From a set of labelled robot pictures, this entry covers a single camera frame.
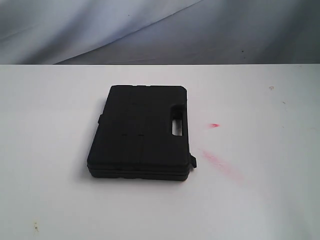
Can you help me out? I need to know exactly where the grey backdrop cloth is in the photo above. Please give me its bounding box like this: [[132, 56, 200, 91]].
[[0, 0, 320, 65]]

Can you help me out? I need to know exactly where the black plastic tool case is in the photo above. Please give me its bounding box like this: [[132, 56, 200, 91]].
[[87, 85, 197, 181]]

